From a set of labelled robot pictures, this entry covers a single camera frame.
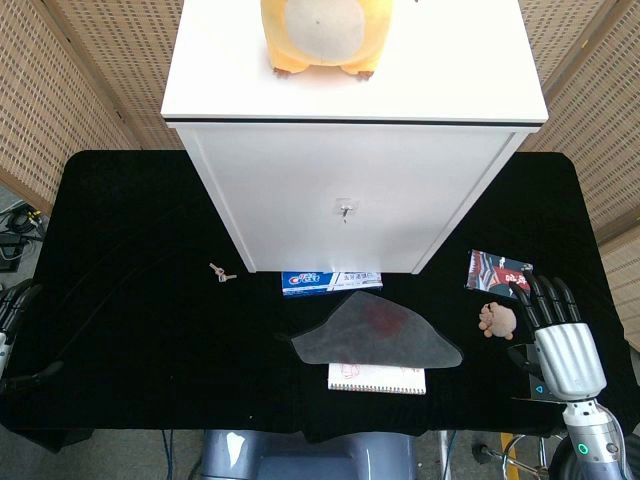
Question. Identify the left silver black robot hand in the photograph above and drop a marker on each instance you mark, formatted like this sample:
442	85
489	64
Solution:
22	305

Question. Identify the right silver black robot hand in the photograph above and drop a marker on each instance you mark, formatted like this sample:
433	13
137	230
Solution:
565	350

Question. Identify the grey cloth with green backing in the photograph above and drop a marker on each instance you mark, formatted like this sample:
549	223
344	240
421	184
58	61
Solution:
375	335

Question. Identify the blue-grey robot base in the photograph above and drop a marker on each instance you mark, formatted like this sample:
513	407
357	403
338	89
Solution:
305	457

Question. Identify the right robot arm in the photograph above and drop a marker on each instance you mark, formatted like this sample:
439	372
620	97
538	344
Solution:
595	440

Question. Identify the small brown paw plush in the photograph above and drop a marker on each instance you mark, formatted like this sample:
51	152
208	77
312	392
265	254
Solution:
497	320

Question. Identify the dark printed card box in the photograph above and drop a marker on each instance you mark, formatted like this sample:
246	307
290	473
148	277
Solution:
495	272

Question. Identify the black tablecloth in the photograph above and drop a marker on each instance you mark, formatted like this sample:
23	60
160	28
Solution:
150	325

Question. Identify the spiral notebook with red sketches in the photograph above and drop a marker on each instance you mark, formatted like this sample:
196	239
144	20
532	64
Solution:
375	380

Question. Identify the small silver keys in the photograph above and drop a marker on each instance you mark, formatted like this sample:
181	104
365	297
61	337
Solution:
221	272

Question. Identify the woven wicker screen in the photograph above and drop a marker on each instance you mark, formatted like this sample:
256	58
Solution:
75	75
595	100

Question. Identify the blue Crest toothpaste box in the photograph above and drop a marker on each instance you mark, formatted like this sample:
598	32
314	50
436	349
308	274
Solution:
310	282

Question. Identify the white cabinet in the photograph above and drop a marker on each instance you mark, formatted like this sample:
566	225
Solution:
350	175

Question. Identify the yellow plush toy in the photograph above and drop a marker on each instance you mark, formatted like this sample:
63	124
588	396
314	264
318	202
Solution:
325	35

